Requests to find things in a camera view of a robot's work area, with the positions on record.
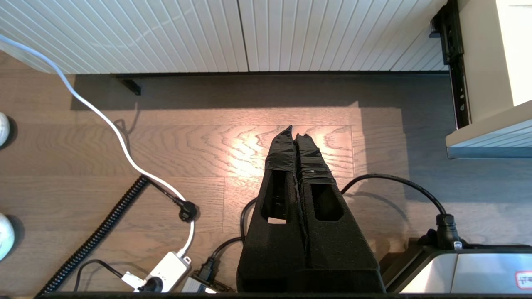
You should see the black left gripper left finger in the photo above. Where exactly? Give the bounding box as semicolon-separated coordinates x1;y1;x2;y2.
236;125;309;292

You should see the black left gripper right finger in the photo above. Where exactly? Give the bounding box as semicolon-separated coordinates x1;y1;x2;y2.
294;134;386;292

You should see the white fluted drawer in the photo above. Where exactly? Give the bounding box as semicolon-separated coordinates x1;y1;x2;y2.
430;0;532;159

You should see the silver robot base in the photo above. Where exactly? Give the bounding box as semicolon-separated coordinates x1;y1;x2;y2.
382;239;532;294

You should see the white slatted cabinet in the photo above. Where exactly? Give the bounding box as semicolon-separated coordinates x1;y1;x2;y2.
0;0;451;78

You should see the grey power brick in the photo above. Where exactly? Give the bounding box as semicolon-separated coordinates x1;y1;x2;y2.
182;277;217;294

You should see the white power strip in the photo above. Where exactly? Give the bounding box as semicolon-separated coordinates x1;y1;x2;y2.
145;251;192;292

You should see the small white plug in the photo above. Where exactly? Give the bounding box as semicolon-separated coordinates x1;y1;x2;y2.
121;271;146;290

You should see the white shoe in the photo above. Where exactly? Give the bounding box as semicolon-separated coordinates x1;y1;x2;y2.
0;213;15;261

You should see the white round floor object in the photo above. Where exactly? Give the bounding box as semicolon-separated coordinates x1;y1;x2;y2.
0;112;10;147

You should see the black charging cable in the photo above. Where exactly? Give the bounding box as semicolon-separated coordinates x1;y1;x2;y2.
197;174;462;284

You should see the black coiled cable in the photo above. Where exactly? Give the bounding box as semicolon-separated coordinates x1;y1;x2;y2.
35;175;150;296

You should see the white power cable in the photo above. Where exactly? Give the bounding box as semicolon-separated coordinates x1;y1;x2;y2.
0;34;196;256

